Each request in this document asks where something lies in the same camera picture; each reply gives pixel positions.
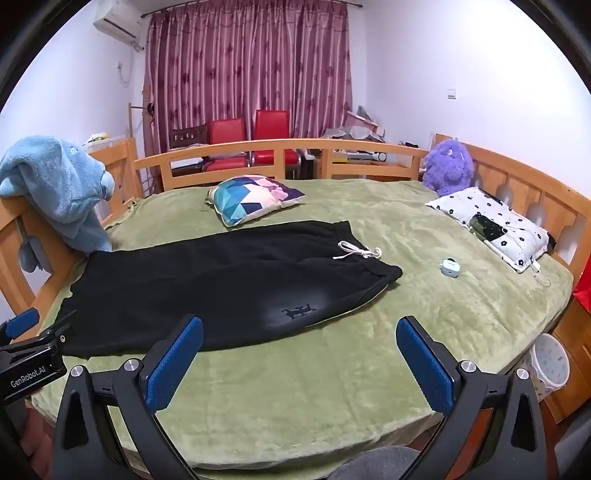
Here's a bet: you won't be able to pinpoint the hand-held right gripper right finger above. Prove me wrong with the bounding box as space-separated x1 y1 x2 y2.
396 316 561 480

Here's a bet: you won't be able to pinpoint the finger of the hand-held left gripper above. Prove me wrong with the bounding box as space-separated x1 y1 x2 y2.
0 308 41 344
33 311 78 357

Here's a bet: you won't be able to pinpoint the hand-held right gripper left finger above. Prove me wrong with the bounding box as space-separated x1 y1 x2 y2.
53 315 218 480

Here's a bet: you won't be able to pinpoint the black pants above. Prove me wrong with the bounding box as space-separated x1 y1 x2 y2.
60 220 403 358

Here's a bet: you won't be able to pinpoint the green fleece blanket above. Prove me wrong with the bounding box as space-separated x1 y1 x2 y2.
30 178 575 472

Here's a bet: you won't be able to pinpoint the white dotted waste bin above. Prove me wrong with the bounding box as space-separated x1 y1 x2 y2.
529 333 571 401

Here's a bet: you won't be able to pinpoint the blue plush towel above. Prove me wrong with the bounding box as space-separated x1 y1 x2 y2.
0 135 115 254

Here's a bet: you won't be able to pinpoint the white floral pillow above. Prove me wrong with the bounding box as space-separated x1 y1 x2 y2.
425 187 555 274

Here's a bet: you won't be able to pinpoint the red cloth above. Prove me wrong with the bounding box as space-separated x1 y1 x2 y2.
573 258 591 302

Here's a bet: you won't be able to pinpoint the geometric print pillow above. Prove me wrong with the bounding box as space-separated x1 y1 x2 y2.
205 174 306 228

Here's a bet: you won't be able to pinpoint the white storage box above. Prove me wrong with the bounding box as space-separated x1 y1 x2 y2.
82 133 128 154

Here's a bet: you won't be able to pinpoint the purple plush toy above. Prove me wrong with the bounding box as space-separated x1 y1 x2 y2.
422 137 475 197

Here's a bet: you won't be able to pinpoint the wooden coat rack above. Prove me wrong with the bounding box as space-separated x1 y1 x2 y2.
126 102 156 141

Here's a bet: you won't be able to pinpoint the dark wooden chair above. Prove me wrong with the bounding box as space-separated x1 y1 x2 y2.
168 124 209 176

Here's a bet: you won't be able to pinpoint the red chair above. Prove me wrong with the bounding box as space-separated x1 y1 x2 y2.
253 109 301 168
205 117 253 172

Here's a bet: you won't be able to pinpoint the pile of bags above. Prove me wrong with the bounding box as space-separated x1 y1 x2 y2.
323 106 387 140

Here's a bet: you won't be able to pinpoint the pink patterned curtain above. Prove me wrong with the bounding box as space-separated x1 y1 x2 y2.
144 0 354 155

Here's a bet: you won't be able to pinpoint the white air conditioner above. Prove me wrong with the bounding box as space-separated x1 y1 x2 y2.
92 0 145 40

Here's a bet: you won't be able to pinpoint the white cable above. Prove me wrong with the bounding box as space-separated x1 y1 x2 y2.
530 261 553 287

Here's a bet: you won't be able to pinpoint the wooden bed frame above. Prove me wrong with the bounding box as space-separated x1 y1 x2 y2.
0 133 591 326

